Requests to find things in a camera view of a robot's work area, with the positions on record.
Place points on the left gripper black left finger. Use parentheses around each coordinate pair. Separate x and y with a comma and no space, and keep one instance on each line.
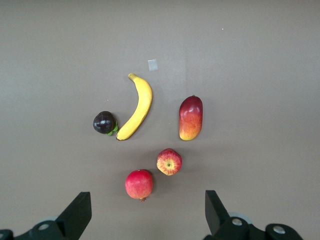
(75,220)

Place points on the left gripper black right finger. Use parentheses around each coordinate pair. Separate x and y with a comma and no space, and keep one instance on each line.
(220,225)

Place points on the red yellow apple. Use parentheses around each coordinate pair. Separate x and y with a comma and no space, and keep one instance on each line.
(169,162)

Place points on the yellow banana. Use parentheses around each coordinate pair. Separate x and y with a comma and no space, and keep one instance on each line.
(142,105)

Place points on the red pomegranate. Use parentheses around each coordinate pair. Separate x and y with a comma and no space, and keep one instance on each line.
(139,184)

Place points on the dark purple eggplant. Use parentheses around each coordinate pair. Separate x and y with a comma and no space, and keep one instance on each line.
(103,122)

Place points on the red yellow mango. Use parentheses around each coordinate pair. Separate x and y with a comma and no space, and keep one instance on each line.
(191,120)

